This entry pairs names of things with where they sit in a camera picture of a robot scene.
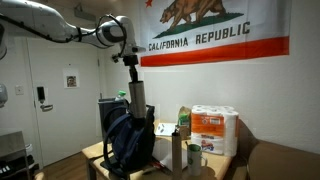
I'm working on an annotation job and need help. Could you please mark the small portrait poster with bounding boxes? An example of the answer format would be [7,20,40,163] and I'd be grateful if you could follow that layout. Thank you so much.
[63,68,80,89]

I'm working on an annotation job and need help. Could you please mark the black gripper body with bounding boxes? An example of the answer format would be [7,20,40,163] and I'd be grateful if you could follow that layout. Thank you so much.
[122,54,140,68]

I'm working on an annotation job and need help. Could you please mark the navy blue backpack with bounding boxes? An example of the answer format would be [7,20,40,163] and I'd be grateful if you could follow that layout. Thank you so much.
[101,103,157,178]

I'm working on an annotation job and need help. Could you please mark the tall stainless steel bottle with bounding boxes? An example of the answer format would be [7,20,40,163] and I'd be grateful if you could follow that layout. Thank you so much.
[171,130,184,180]
[128,80,148,120]

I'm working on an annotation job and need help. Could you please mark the light wooden desk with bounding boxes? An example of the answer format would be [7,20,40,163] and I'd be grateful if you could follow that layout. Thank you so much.
[81,119,234,180]

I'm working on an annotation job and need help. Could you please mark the brown green snack bag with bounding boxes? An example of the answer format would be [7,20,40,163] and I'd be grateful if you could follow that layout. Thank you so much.
[177,105,193,139]

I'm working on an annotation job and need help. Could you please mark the white mug green logo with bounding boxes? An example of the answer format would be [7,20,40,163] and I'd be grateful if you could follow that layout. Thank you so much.
[186,143,208,177]

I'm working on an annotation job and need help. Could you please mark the green cap plastic bottle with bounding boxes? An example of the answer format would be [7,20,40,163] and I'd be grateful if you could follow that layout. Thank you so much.
[114,90,128,102]

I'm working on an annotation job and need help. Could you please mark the orange paper towel pack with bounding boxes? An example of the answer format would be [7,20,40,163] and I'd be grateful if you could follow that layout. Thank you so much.
[190,104,240,158]

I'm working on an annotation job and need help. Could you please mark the white door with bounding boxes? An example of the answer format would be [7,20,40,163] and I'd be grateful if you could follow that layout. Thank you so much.
[24,36,103,168]

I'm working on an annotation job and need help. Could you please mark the black door lock handle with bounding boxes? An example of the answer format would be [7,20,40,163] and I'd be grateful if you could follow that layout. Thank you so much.
[35,85,54,113]

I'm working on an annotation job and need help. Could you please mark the California Republic flag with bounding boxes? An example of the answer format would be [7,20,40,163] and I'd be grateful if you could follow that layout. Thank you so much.
[139,0,292,68]

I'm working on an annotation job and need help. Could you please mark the white wall dispenser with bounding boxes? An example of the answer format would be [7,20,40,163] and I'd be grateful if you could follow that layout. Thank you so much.
[0,83,8,109]

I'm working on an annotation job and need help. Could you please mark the grey metal cart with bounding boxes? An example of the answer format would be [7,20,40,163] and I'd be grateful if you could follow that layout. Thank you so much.
[0,130,36,180]

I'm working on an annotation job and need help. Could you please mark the white dotted box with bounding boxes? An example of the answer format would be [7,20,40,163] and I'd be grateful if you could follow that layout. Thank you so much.
[154,122,178,138]

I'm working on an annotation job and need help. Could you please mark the white light switch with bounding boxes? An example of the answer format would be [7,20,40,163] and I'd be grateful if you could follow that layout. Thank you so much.
[14,84,25,96]

